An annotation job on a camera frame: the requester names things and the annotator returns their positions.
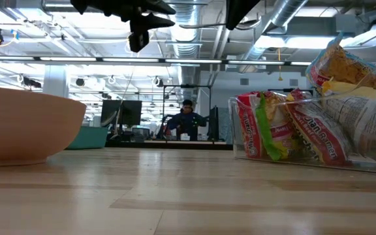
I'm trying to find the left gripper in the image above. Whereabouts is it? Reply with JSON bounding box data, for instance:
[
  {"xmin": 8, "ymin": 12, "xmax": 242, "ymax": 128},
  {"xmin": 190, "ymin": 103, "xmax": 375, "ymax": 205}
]
[{"xmin": 70, "ymin": 0, "xmax": 177, "ymax": 53}]

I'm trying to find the silver blue food packet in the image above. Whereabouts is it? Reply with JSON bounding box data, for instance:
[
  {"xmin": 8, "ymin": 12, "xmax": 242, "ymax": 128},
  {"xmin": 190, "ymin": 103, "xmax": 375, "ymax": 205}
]
[{"xmin": 305, "ymin": 31, "xmax": 376, "ymax": 94}]

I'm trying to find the small red ramen packet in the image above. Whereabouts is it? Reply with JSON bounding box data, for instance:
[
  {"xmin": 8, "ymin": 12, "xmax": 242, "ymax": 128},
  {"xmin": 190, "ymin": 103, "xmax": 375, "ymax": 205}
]
[{"xmin": 256, "ymin": 92, "xmax": 302, "ymax": 161}]

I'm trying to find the small teal plastic bin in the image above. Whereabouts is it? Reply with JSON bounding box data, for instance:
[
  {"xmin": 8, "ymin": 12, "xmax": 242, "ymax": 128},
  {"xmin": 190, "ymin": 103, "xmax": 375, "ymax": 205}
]
[{"xmin": 66, "ymin": 126, "xmax": 110, "ymax": 150}]

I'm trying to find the roast beef ramen packet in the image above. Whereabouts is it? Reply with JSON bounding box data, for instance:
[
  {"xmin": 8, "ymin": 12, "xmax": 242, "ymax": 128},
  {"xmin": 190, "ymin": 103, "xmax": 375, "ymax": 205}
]
[{"xmin": 285, "ymin": 87, "xmax": 352, "ymax": 166}]

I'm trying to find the long ceiling light strip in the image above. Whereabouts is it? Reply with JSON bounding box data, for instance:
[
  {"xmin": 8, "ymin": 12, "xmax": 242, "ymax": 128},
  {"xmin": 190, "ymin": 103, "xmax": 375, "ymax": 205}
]
[{"xmin": 0, "ymin": 55, "xmax": 376, "ymax": 69}]

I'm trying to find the black desk monitor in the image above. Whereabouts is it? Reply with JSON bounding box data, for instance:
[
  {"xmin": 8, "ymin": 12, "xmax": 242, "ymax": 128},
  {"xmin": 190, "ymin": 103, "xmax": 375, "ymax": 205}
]
[
  {"xmin": 121, "ymin": 100, "xmax": 143, "ymax": 127},
  {"xmin": 101, "ymin": 99, "xmax": 123, "ymax": 127}
]

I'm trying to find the black background equipment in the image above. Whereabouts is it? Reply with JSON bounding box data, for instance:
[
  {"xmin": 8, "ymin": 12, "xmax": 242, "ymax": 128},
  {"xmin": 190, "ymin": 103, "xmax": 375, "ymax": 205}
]
[{"xmin": 207, "ymin": 106, "xmax": 221, "ymax": 141}]

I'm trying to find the person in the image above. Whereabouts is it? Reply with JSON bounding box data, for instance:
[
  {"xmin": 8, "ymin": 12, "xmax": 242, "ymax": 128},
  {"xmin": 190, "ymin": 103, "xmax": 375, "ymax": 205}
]
[{"xmin": 167, "ymin": 99, "xmax": 208, "ymax": 142}]

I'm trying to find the clear plastic container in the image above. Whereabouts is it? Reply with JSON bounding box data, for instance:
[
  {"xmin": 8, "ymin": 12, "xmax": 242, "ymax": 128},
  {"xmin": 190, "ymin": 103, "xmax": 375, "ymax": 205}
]
[{"xmin": 228, "ymin": 63, "xmax": 376, "ymax": 175}]

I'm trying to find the slim silver duct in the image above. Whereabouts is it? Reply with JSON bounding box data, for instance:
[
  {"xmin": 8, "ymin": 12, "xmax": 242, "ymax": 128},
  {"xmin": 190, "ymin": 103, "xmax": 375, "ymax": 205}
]
[{"xmin": 240, "ymin": 0, "xmax": 308, "ymax": 63}]

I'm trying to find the large ribbed silver duct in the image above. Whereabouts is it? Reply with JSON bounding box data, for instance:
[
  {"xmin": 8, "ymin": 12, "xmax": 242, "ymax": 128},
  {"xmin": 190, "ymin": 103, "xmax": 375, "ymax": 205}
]
[{"xmin": 166, "ymin": 0, "xmax": 204, "ymax": 99}]

